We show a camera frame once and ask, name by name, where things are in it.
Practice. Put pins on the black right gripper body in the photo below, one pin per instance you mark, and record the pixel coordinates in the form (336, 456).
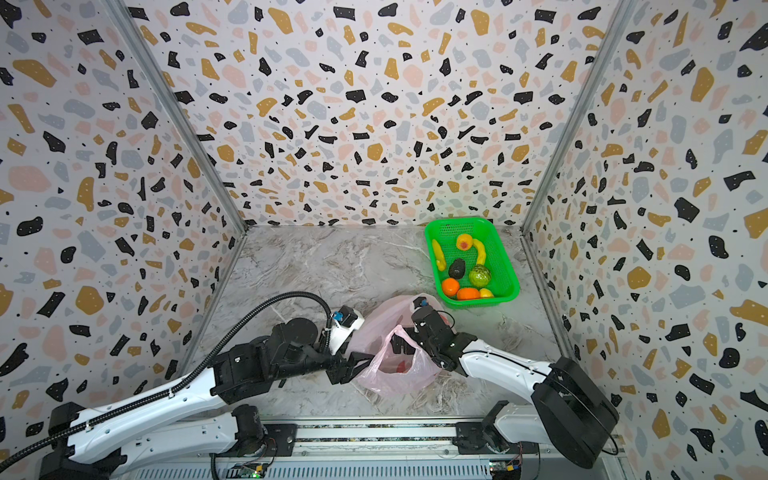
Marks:
(422, 327)

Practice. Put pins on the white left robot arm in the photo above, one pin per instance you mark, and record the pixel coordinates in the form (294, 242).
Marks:
(203, 414)

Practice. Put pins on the yellow banana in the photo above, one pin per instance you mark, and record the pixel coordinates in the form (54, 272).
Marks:
(481, 251)

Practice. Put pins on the dark avocado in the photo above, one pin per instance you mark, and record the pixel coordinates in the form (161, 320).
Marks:
(457, 269)

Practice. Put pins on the green fruit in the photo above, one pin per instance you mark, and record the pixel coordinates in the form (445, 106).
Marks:
(479, 276)

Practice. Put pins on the green plastic basket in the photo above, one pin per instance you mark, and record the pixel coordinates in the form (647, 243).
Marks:
(504, 283)

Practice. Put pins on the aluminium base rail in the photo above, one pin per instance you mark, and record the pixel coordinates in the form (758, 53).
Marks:
(388, 448)

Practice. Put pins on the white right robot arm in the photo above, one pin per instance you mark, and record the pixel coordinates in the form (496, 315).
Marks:
(571, 413)

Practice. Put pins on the aluminium corner post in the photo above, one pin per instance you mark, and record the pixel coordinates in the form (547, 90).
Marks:
(120, 16)
(616, 26)

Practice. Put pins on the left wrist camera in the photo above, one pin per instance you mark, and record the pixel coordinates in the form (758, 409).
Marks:
(345, 322)

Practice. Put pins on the aluminium corner post right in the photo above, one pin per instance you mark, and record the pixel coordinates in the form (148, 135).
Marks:
(616, 26)

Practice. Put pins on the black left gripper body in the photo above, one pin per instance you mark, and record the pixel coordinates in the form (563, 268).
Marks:
(323, 359)

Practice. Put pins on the pink plastic bag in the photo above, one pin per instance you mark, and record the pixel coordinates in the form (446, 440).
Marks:
(399, 365)

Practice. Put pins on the aluminium corner post left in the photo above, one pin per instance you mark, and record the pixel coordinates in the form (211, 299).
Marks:
(120, 16)

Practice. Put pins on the orange fruit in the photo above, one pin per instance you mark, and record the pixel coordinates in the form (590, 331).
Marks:
(450, 287)
(468, 294)

